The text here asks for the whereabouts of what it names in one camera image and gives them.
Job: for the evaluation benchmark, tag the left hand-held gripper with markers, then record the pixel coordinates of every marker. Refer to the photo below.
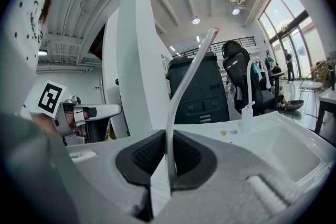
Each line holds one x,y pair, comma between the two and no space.
50,98

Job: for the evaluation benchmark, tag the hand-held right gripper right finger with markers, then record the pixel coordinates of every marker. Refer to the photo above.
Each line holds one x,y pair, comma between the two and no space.
223,191

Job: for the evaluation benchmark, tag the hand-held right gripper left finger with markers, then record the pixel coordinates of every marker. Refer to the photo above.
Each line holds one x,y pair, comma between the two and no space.
110,165

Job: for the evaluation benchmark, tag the white squeegee with red blade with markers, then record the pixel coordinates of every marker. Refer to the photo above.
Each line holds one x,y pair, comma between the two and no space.
170,144

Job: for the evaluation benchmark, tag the white ceramic sink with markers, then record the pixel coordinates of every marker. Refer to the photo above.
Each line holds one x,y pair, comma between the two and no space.
288,144

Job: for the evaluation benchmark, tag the person's left forearm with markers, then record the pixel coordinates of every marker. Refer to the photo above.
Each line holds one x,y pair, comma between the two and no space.
44,123

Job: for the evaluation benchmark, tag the person's left hand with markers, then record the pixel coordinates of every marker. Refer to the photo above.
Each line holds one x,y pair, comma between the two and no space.
76,127

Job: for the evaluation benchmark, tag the white partition panel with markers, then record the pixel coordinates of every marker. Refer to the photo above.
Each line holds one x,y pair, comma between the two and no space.
139,60
110,73

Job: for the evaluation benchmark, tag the yellow sticker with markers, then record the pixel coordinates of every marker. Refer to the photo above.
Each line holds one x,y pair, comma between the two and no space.
223,133

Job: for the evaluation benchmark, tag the white faucet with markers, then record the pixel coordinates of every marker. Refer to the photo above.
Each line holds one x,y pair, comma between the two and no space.
248,112

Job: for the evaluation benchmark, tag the rectangular ceiling light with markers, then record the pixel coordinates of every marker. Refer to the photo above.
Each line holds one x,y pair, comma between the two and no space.
42,53

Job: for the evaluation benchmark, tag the dark grey wheeled machine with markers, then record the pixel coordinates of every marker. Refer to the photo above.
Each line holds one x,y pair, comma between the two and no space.
197,86

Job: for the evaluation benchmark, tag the black shallow pan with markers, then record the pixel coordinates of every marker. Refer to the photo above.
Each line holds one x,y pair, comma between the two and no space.
294,104

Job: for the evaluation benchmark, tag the black office chair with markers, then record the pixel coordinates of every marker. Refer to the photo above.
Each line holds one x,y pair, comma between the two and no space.
236,65

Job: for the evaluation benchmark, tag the person's white dotted shirt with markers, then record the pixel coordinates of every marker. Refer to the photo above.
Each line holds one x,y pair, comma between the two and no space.
29,8

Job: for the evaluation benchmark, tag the round ceiling lamp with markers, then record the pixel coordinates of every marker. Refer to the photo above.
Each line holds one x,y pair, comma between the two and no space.
235,11
196,20

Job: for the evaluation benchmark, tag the small white sink basin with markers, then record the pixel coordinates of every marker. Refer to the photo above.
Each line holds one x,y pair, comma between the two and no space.
329,95

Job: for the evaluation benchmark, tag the black mezzanine railing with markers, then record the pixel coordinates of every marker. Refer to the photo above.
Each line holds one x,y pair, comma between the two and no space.
236,40

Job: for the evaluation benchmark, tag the black faucet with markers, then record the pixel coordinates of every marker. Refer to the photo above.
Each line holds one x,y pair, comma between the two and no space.
333,80

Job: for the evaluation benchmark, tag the large glass window front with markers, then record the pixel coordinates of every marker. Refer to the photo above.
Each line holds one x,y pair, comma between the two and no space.
278,13

